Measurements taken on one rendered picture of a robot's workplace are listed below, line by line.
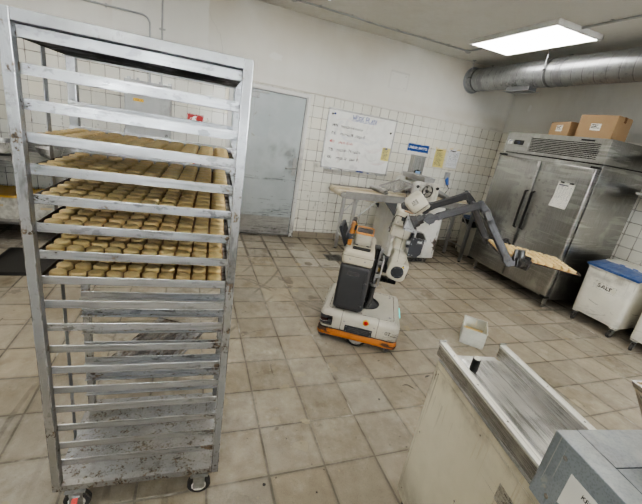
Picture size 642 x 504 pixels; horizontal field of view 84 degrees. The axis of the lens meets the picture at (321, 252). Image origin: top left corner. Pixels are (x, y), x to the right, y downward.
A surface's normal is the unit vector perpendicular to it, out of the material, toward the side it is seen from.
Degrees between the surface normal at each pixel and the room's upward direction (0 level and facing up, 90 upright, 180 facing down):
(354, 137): 90
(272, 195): 90
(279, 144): 90
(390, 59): 90
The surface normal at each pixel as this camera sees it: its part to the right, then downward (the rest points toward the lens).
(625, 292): -0.91, 0.01
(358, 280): -0.18, 0.29
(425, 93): 0.32, 0.36
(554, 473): -0.97, -0.10
